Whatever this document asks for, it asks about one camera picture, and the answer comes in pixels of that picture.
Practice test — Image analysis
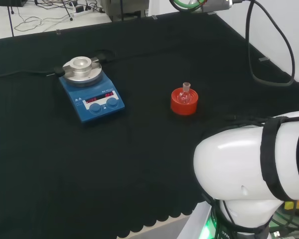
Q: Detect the clear glass round-bottom flask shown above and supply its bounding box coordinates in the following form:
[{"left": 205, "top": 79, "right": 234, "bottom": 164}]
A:
[{"left": 179, "top": 82, "right": 192, "bottom": 105}]

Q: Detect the blue-base heater with metal block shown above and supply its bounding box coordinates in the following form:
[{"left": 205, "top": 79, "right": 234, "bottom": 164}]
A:
[{"left": 54, "top": 56, "right": 126, "bottom": 125}]

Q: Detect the black bench cloth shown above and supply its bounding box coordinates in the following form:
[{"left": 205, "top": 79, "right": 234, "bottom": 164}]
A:
[{"left": 0, "top": 11, "right": 299, "bottom": 239}]

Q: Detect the grey metal cabinet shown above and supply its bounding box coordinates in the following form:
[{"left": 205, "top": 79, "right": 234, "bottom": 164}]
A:
[{"left": 101, "top": 0, "right": 150, "bottom": 22}]

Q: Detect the white power strip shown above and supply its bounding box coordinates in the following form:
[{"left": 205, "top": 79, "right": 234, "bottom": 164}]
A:
[{"left": 73, "top": 8, "right": 101, "bottom": 17}]

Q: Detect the thin dark pole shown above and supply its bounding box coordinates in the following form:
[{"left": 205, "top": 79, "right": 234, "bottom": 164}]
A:
[{"left": 6, "top": 0, "right": 15, "bottom": 37}]

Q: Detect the black box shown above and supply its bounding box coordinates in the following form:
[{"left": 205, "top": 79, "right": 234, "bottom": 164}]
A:
[{"left": 0, "top": 0, "right": 28, "bottom": 7}]

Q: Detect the red ring flask stand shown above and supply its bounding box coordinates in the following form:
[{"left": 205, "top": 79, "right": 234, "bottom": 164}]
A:
[{"left": 170, "top": 87, "right": 198, "bottom": 116}]

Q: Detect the green robot cable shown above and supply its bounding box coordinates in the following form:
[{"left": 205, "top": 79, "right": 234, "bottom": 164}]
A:
[{"left": 169, "top": 0, "right": 205, "bottom": 12}]

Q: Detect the black heater cable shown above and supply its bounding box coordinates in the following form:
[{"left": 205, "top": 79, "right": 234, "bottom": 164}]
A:
[{"left": 0, "top": 71, "right": 56, "bottom": 79}]

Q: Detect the thin black floor cable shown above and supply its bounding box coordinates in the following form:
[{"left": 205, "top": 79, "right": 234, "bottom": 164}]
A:
[{"left": 14, "top": 6, "right": 73, "bottom": 32}]

